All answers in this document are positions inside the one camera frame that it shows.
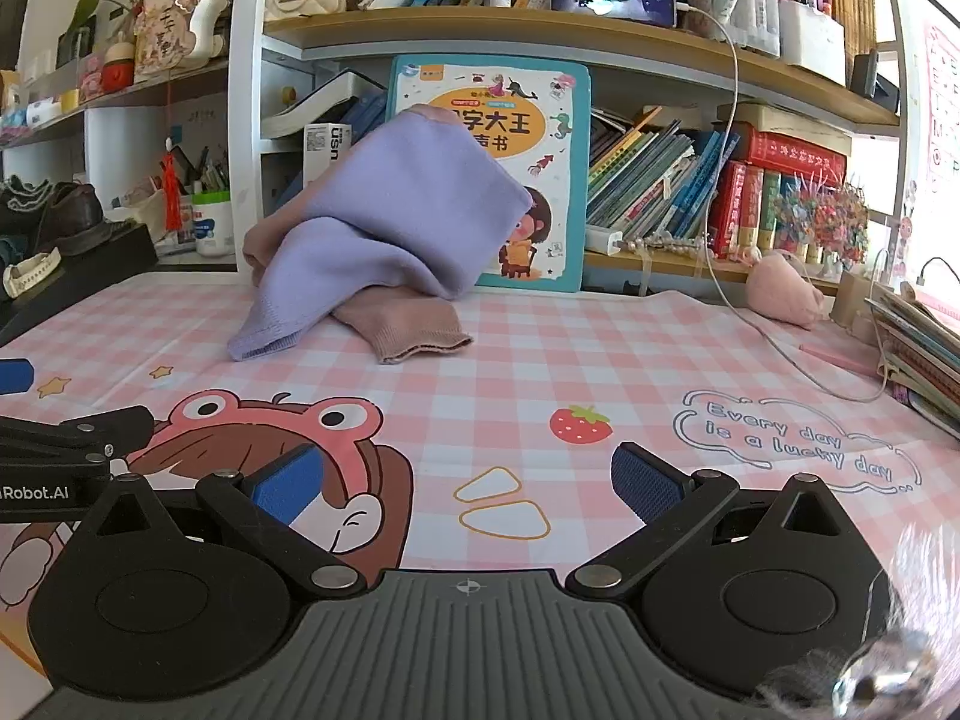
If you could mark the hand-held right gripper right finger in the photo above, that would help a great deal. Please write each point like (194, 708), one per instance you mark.
(645, 481)

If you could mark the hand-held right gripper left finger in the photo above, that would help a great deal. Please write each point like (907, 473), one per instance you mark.
(289, 484)

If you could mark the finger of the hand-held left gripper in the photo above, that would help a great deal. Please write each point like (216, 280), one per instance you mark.
(82, 427)
(15, 377)

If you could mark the white wristwatch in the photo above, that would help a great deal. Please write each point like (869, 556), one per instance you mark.
(30, 271)

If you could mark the pink checkered printed tablecloth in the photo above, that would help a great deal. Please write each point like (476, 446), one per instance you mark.
(600, 360)

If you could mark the black box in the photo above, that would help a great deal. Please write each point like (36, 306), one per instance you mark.
(101, 270)

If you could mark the brown leather shoe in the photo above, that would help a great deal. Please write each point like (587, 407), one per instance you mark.
(67, 217)

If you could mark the white canvas pouch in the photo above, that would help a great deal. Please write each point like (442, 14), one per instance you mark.
(142, 217)

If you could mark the pink pencil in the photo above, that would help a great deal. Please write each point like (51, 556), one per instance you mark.
(836, 360)

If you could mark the white can with green rim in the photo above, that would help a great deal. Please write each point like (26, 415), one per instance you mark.
(212, 229)

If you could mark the pink plush pouch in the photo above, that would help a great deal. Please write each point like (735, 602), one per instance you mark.
(784, 289)

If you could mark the red tassel charm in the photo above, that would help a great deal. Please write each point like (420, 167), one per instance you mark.
(173, 195)

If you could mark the white charger adapter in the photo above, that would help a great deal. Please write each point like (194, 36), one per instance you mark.
(602, 240)

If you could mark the small cardboard box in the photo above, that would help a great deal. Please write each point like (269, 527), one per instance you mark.
(855, 300)

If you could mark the bundle of pens and pencils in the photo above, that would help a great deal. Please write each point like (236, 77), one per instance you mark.
(210, 176)

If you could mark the row of red thick books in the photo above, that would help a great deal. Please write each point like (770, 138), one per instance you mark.
(750, 202)

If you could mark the clear plastic film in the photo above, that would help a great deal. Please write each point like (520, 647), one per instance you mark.
(915, 615)

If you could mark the stack of thin workbooks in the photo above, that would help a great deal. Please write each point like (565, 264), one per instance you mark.
(919, 352)

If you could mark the row of leaning thin books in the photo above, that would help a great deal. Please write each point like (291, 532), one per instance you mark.
(652, 172)

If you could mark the pink flower ornament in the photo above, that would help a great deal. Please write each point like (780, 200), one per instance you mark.
(90, 76)

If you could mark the colourful bead flower bunch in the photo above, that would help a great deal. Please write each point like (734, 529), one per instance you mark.
(821, 217)

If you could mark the red round doll ornament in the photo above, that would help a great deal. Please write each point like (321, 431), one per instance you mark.
(118, 71)

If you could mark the white and wooden bookshelf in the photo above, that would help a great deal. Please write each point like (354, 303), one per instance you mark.
(247, 90)

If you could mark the teal bordered children's sound book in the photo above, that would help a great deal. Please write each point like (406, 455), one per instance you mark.
(551, 120)

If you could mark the row of blue books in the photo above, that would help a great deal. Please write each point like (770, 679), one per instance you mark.
(367, 116)

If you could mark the black desk device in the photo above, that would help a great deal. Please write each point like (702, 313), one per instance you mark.
(874, 82)

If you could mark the white storage box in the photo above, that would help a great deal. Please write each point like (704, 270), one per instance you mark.
(811, 41)

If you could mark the row of yellow books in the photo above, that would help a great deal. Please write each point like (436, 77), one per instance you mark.
(851, 15)

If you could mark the pink printed wall poster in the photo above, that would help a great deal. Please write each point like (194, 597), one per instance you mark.
(941, 127)

